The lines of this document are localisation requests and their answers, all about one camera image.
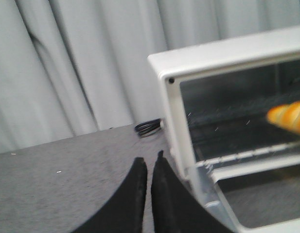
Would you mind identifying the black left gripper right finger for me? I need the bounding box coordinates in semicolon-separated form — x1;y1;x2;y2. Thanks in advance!
151;150;231;233

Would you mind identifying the black power cable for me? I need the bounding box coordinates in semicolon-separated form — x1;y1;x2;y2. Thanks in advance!
134;118;164;138

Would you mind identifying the oven glass door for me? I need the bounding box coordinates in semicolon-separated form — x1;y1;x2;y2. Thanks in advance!
188;153;300;233

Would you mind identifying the white Toshiba toaster oven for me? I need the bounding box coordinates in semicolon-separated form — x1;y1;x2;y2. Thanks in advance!
148;26;300;180

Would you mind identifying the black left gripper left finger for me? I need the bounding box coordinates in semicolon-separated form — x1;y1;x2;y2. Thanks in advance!
73;157;147;233

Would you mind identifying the wire oven rack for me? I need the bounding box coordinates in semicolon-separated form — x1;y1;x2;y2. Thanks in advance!
187;92;300;167

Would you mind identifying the golden bread roll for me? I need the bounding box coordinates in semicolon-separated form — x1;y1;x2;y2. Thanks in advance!
266;101;300;135

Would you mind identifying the grey curtain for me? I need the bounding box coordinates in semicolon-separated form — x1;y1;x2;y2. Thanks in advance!
0;0;300;153

